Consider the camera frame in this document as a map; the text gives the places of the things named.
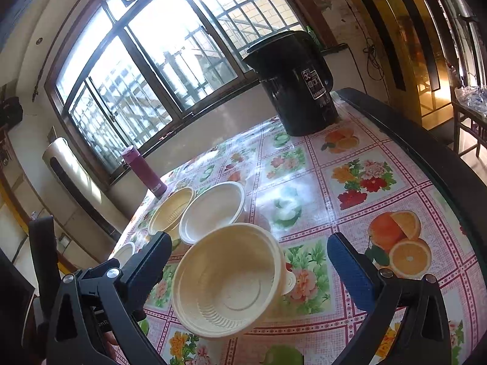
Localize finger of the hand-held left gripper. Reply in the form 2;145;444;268
28;216;62;302

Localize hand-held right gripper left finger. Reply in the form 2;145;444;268
46;231;173;365

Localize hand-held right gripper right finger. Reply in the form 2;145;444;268
326;232;463;365

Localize cream plastic bowl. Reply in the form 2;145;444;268
172;223;296;338
148;187;196;241

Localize white plastic bowl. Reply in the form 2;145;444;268
179;182;247;245

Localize standing air conditioner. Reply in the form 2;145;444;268
42;138;128;236

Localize magenta thermos bottle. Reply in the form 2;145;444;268
122;145;166;199

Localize floral fruit print tablecloth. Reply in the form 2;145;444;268
108;95;487;365

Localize dark round table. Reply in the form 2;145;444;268
335;87;487;259

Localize black bag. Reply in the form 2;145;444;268
0;97;23;127

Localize wooden side table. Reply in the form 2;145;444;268
453;87;487;157

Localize clear plastic bags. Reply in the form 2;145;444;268
454;85;487;116

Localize barred window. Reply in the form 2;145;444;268
45;0;324;187

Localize black wall cable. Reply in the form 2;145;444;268
362;34;378;70

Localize wooden doorway frame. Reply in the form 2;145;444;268
342;0;457;122

